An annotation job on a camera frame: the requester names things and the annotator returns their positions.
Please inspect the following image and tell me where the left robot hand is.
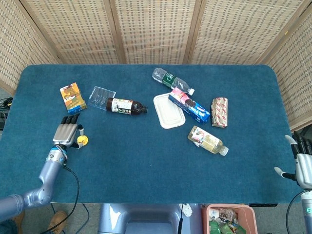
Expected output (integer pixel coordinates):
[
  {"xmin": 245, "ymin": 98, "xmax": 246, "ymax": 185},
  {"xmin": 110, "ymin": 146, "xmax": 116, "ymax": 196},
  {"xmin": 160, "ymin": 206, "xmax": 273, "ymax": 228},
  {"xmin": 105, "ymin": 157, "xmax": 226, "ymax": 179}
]
[{"xmin": 52, "ymin": 113, "xmax": 85, "ymax": 149}]

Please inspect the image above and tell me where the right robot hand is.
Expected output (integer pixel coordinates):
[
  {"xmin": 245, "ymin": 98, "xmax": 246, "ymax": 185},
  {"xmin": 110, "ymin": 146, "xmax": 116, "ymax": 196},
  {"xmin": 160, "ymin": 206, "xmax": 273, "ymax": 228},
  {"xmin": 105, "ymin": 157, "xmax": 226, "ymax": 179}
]
[{"xmin": 274, "ymin": 131, "xmax": 312, "ymax": 190}]

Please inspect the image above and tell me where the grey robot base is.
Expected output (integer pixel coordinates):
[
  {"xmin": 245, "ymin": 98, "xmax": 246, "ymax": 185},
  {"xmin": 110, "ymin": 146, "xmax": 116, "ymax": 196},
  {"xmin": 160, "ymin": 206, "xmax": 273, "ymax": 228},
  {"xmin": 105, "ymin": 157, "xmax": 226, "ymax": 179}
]
[{"xmin": 98, "ymin": 203, "xmax": 203, "ymax": 234}]

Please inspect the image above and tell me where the clear plastic tray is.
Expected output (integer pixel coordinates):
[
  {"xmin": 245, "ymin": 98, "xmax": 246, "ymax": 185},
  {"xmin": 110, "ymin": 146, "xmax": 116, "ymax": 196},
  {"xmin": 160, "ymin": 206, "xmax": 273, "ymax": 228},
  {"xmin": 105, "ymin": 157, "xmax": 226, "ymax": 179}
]
[{"xmin": 87, "ymin": 85, "xmax": 116, "ymax": 112}]

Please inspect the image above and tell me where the orange snack box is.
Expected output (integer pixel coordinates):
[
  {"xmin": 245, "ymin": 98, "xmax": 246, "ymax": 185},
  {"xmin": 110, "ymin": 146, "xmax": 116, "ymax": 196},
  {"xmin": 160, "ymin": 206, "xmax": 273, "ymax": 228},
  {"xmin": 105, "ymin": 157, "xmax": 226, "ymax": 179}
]
[{"xmin": 59, "ymin": 82, "xmax": 88, "ymax": 115}]

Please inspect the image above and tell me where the black table control box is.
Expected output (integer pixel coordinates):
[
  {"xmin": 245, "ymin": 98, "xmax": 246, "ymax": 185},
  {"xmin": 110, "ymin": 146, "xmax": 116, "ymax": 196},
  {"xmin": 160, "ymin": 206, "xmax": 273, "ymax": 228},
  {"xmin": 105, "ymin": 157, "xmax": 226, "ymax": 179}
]
[{"xmin": 248, "ymin": 203, "xmax": 278, "ymax": 208}]

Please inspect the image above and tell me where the dark drink bottle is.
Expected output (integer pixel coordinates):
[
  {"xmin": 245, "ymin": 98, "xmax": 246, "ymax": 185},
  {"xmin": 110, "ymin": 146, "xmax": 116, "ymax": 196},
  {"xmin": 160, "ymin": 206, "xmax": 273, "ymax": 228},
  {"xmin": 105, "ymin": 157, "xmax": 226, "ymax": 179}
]
[{"xmin": 106, "ymin": 97, "xmax": 148, "ymax": 117}]

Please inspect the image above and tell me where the pink waste bin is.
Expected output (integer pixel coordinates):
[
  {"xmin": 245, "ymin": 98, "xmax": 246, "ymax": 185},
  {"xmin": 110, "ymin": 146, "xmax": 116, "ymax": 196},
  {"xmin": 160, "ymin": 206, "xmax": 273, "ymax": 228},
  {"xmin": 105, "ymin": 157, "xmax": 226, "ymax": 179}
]
[{"xmin": 202, "ymin": 204, "xmax": 258, "ymax": 234}]

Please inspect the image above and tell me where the tan shoe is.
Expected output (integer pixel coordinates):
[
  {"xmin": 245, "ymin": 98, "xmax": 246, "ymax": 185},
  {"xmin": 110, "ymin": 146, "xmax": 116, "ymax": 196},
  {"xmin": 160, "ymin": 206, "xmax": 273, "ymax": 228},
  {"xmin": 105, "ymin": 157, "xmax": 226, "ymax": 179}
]
[
  {"xmin": 47, "ymin": 211, "xmax": 68, "ymax": 234},
  {"xmin": 12, "ymin": 210, "xmax": 25, "ymax": 229}
]

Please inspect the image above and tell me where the woven folding screen panel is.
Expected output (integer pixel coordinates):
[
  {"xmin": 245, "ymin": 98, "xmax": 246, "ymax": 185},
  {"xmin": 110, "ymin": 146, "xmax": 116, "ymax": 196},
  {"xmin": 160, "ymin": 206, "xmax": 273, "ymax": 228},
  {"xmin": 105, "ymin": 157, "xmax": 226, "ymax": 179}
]
[
  {"xmin": 0, "ymin": 0, "xmax": 60, "ymax": 96},
  {"xmin": 19, "ymin": 0, "xmax": 127, "ymax": 65},
  {"xmin": 255, "ymin": 9, "xmax": 312, "ymax": 131},
  {"xmin": 109, "ymin": 0, "xmax": 203, "ymax": 65},
  {"xmin": 186, "ymin": 0, "xmax": 312, "ymax": 65}
]

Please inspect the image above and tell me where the blue felt table mat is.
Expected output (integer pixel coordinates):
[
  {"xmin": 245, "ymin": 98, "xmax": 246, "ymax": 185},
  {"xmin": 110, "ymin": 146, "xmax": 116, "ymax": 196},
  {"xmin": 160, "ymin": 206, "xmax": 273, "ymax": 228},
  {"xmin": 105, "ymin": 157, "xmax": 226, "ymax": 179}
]
[{"xmin": 0, "ymin": 64, "xmax": 306, "ymax": 204}]

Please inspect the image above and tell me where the red patterned snack pack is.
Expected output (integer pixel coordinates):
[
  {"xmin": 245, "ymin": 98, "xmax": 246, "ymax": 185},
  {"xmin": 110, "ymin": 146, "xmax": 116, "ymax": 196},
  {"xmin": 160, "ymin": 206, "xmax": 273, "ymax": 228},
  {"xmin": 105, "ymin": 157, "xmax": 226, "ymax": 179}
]
[{"xmin": 210, "ymin": 97, "xmax": 229, "ymax": 128}]

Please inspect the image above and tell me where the yellow tea bottle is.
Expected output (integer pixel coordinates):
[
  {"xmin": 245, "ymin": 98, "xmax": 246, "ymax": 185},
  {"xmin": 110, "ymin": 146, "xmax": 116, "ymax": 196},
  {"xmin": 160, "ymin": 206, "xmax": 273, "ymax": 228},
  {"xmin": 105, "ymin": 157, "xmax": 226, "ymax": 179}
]
[{"xmin": 187, "ymin": 125, "xmax": 229, "ymax": 156}]

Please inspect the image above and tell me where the white plastic container lid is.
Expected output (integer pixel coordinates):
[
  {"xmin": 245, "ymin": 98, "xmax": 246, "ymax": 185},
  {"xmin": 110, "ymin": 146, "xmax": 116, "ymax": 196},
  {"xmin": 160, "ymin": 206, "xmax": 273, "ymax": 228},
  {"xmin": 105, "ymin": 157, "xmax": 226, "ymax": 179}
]
[{"xmin": 153, "ymin": 92, "xmax": 186, "ymax": 129}]

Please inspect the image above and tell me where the clear water bottle green label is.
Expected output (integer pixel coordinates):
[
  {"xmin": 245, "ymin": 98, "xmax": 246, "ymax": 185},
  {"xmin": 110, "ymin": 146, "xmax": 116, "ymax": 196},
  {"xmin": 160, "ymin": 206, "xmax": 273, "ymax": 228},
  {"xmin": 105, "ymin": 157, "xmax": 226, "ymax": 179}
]
[{"xmin": 152, "ymin": 67, "xmax": 195, "ymax": 96}]

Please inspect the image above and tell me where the blue cookie box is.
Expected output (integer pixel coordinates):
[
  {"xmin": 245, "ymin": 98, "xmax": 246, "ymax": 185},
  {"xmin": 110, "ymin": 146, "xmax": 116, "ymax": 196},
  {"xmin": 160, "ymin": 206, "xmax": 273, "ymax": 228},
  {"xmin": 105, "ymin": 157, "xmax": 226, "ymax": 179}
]
[{"xmin": 168, "ymin": 87, "xmax": 211, "ymax": 125}]

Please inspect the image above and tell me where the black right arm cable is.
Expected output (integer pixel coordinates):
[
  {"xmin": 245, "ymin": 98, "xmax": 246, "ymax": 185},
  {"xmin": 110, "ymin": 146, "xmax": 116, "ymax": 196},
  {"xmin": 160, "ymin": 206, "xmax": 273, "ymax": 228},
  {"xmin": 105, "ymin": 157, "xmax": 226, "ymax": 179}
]
[{"xmin": 286, "ymin": 190, "xmax": 305, "ymax": 234}]

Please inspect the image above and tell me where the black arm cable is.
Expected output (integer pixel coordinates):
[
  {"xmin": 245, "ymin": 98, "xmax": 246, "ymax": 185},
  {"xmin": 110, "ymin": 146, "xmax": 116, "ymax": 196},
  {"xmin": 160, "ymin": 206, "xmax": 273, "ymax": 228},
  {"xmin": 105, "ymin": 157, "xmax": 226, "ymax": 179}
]
[
  {"xmin": 286, "ymin": 190, "xmax": 305, "ymax": 234},
  {"xmin": 46, "ymin": 165, "xmax": 80, "ymax": 234}
]

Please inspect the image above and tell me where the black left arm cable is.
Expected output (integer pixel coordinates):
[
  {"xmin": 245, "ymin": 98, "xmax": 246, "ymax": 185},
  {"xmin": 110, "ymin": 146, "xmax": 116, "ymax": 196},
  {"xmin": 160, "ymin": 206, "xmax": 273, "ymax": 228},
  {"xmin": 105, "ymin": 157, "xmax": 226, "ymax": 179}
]
[{"xmin": 46, "ymin": 165, "xmax": 80, "ymax": 234}]

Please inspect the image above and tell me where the black cable tangle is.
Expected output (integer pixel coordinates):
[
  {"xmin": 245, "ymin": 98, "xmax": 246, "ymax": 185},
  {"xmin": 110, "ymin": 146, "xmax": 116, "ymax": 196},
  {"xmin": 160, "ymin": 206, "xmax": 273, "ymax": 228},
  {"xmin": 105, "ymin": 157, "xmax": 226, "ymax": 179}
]
[{"xmin": 0, "ymin": 97, "xmax": 14, "ymax": 130}]

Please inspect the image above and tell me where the blue floor cable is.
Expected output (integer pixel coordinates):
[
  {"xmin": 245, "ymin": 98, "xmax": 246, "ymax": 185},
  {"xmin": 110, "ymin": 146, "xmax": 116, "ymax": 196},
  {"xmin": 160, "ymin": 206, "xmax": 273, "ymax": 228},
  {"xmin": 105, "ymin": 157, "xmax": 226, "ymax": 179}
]
[{"xmin": 81, "ymin": 204, "xmax": 91, "ymax": 229}]

